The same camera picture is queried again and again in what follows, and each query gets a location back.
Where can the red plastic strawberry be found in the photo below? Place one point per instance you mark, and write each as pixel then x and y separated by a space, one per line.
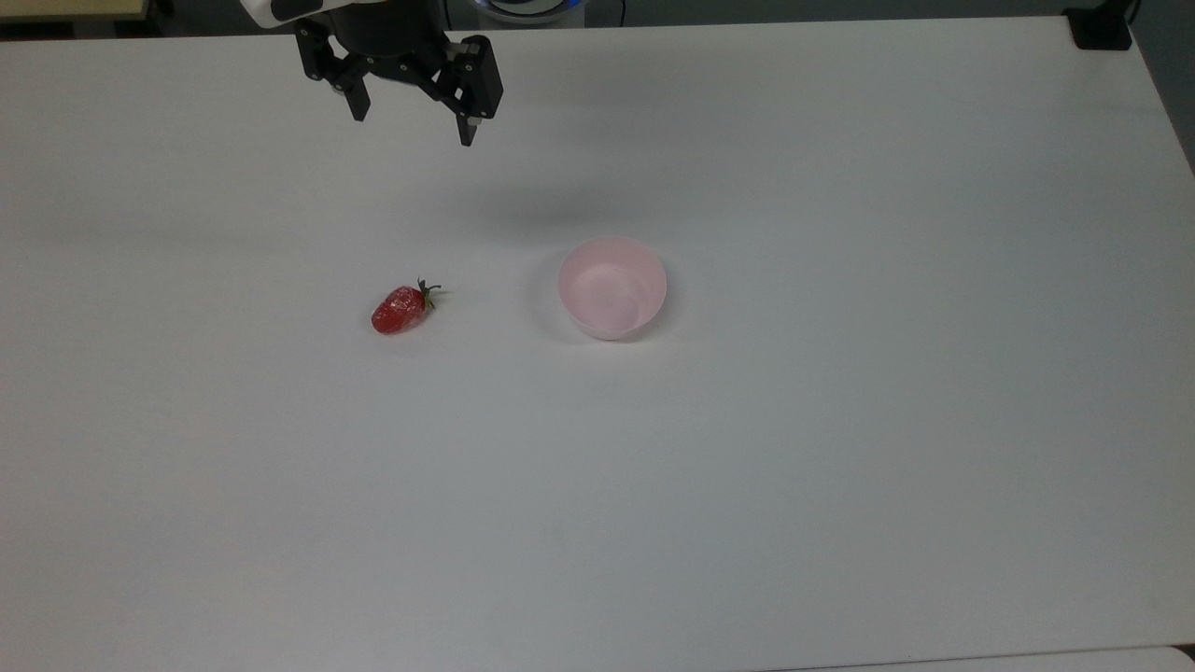
pixel 400 311

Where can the pink plastic bowl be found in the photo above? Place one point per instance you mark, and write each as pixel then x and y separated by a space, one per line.
pixel 611 289

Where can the beige wooden desk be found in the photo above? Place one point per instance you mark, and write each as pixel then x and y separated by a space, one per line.
pixel 65 7

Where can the black table clamp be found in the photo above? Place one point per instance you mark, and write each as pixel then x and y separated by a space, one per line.
pixel 1100 28

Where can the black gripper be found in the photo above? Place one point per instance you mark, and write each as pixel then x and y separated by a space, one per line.
pixel 387 28

